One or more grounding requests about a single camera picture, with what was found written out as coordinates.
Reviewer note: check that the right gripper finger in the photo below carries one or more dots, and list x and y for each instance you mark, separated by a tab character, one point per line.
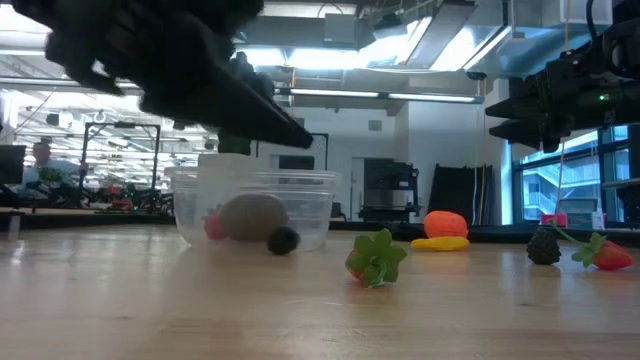
525	131
527	102

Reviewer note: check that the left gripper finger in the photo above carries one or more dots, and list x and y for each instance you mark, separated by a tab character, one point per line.
240	115

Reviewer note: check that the brown toy kiwi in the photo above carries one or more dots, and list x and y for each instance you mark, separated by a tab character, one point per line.
252	217

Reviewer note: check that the large red toy strawberry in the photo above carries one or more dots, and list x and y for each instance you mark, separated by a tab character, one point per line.
215	227

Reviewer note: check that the dark toy blackberry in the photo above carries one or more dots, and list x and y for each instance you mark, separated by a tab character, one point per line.
283	241
543	248

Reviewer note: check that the clear plastic tupperware container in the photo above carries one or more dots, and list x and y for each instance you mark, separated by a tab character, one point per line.
315	210

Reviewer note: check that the orange toy tangerine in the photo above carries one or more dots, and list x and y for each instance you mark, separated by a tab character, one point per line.
445	225

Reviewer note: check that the yellow toy fruit slice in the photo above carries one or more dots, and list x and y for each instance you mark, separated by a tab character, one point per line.
440	244

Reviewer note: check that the small red toy strawberry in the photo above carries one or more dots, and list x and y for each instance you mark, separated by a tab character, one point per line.
612	256
375	257

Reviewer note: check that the green cactus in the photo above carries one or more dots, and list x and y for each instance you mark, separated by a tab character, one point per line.
235	145

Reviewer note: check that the black rectangular screen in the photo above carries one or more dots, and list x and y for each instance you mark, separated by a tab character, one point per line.
296	162

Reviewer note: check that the black leaning panel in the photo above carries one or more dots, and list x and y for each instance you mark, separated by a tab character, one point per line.
460	195

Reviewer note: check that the pink box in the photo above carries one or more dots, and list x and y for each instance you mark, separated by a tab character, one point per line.
554	220

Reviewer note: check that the black gantry rig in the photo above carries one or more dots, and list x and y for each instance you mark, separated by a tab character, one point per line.
120	125

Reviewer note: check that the long tube light fixture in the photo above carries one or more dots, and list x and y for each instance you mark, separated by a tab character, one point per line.
425	97

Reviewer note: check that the teal and white box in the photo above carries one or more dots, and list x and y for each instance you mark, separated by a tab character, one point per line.
585	220

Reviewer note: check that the black robot arms workstation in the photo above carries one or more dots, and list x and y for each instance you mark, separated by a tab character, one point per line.
140	197

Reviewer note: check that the grey ceiling box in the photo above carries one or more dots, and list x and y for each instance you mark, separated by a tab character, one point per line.
340	27

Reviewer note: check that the small black box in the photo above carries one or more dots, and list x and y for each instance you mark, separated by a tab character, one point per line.
337	210

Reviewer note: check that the black equipment cart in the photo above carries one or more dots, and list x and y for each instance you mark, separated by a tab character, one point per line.
390	190

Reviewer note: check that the person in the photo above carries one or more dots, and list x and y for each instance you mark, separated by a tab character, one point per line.
45	152

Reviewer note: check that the green leafy plant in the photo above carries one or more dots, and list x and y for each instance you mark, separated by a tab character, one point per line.
51	175

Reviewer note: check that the black computer monitor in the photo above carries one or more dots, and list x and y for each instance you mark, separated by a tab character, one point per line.
11	165

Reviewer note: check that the dark dome camera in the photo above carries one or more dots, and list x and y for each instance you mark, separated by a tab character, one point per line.
476	75

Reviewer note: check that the black gantry frame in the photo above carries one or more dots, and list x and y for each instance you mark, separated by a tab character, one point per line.
327	150

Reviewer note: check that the grey wall vent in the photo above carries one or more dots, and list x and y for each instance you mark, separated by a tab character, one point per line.
375	125

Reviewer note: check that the black aluminium table frame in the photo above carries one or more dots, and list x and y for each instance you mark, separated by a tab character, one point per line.
100	221

